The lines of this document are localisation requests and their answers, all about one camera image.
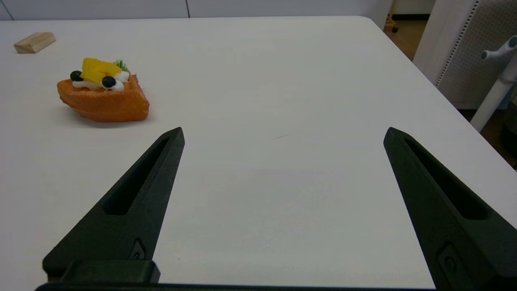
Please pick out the small wooden block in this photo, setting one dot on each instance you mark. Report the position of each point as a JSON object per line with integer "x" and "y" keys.
{"x": 34, "y": 43}

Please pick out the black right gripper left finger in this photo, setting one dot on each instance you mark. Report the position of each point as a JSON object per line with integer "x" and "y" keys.
{"x": 121, "y": 232}

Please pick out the white perforated pegboard panel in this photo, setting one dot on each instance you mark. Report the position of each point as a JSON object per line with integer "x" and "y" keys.
{"x": 464, "y": 60}

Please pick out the white metal stand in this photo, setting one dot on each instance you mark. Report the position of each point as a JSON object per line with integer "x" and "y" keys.
{"x": 494, "y": 98}

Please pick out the orange toy cake with fruit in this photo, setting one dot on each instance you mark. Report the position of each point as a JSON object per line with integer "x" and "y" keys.
{"x": 107, "y": 104}

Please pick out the wooden furniture leg with caster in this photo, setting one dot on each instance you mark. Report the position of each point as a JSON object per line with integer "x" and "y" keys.
{"x": 390, "y": 19}

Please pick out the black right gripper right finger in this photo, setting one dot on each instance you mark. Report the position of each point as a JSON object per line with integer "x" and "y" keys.
{"x": 434, "y": 218}

